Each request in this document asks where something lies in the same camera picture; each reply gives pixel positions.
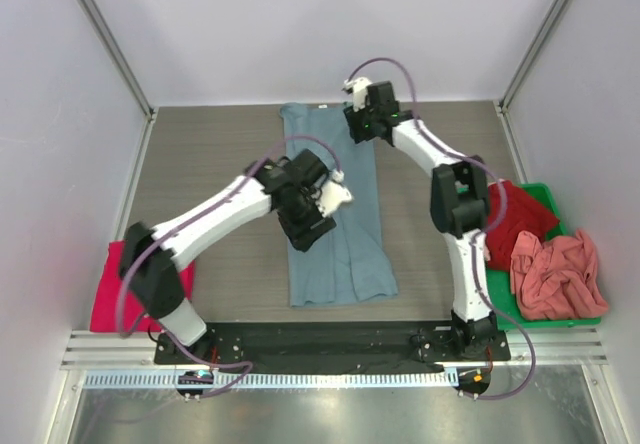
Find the dark red t shirt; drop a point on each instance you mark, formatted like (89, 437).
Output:
(531, 208)

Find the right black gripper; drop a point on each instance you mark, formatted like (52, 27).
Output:
(358, 127)

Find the salmon pink t shirt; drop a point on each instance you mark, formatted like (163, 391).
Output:
(557, 279)

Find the left aluminium frame post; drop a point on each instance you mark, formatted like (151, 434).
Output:
(112, 48)

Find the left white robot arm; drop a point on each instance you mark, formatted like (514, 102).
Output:
(153, 257)

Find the folded magenta t shirt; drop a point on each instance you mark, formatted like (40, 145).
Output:
(103, 313)

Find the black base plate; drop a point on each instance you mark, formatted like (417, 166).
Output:
(341, 348)

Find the green plastic tray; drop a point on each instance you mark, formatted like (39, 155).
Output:
(499, 289)

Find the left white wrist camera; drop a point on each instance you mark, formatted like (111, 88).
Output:
(332, 196)

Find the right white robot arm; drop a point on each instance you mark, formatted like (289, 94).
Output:
(459, 202)

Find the aluminium frame post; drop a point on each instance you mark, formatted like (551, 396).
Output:
(543, 34)
(112, 48)

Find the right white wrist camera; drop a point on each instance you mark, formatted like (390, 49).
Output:
(357, 88)

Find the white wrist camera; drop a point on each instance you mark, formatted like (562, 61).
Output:
(357, 88)
(332, 196)

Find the right aluminium frame post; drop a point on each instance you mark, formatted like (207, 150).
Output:
(543, 34)

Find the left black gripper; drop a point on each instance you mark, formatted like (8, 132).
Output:
(303, 236)

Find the white slotted cable duct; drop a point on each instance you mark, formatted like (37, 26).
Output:
(199, 379)

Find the blue-grey t shirt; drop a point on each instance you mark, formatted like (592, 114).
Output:
(348, 264)

